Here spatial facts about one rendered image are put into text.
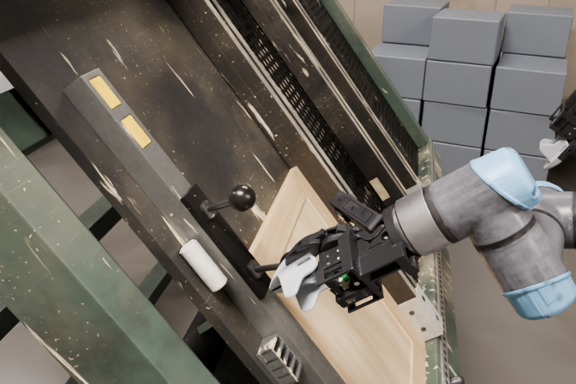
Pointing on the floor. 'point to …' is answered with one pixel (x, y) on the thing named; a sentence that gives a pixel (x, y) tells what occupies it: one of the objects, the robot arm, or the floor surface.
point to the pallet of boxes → (478, 75)
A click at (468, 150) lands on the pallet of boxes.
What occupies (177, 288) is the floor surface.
